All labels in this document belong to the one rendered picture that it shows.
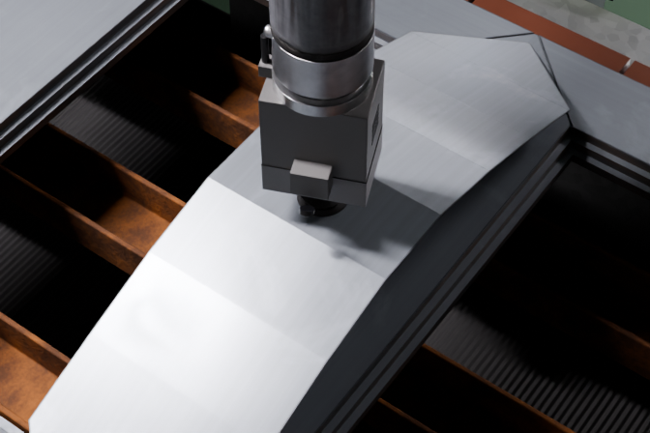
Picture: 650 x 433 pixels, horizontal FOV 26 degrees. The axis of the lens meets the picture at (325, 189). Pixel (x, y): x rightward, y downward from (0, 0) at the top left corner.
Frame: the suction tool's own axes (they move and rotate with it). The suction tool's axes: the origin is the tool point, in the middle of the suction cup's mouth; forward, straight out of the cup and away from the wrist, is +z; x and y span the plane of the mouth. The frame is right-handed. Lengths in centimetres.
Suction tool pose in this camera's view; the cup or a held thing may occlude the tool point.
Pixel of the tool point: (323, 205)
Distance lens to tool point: 117.1
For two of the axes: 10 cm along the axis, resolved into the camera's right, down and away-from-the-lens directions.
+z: 0.0, 6.3, 7.7
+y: 9.7, 1.7, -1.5
